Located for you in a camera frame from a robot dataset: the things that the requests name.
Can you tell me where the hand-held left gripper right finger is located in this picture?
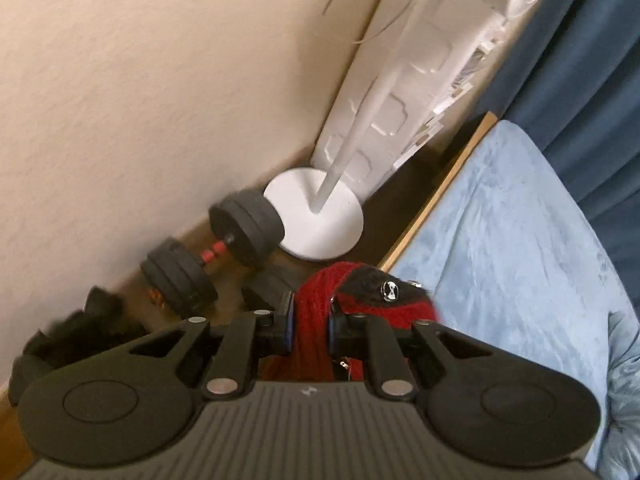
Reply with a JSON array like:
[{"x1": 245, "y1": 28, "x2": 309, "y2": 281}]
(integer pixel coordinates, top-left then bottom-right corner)
[{"x1": 326, "y1": 307, "x2": 497, "y2": 404}]

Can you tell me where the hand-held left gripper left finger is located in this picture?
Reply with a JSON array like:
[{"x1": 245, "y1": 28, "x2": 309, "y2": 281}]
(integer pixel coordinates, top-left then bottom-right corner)
[{"x1": 120, "y1": 290, "x2": 297, "y2": 402}]

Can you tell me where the red knit garment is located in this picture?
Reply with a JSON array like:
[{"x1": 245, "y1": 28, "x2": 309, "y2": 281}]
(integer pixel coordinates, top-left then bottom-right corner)
[{"x1": 260, "y1": 261, "x2": 439, "y2": 384}]

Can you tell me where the white standing fan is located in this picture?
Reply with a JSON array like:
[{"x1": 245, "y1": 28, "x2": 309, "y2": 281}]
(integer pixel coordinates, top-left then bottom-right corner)
[{"x1": 263, "y1": 0, "x2": 571, "y2": 262}]

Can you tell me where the light blue fleece blanket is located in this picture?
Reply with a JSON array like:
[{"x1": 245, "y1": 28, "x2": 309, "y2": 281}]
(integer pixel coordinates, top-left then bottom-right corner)
[{"x1": 389, "y1": 120, "x2": 627, "y2": 472}]

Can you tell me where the white bookshelf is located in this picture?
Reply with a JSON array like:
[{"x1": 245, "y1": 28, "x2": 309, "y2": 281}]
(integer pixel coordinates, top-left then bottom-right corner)
[{"x1": 312, "y1": 0, "x2": 532, "y2": 202}]

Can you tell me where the grey-blue duvet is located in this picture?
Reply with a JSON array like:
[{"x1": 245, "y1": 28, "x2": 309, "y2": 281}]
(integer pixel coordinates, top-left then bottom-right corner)
[{"x1": 595, "y1": 310, "x2": 640, "y2": 480}]

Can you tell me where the dark blue curtain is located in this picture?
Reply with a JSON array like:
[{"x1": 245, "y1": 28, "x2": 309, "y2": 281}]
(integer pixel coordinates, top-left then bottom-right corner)
[{"x1": 475, "y1": 0, "x2": 640, "y2": 313}]

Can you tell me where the black dumbbell with red handle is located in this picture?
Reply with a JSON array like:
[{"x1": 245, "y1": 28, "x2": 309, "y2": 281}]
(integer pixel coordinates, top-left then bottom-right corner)
[{"x1": 140, "y1": 189, "x2": 286, "y2": 319}]

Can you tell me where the wooden bed frame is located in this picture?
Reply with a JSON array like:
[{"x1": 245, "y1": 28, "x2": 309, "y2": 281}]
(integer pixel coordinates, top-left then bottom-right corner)
[{"x1": 377, "y1": 112, "x2": 500, "y2": 271}]

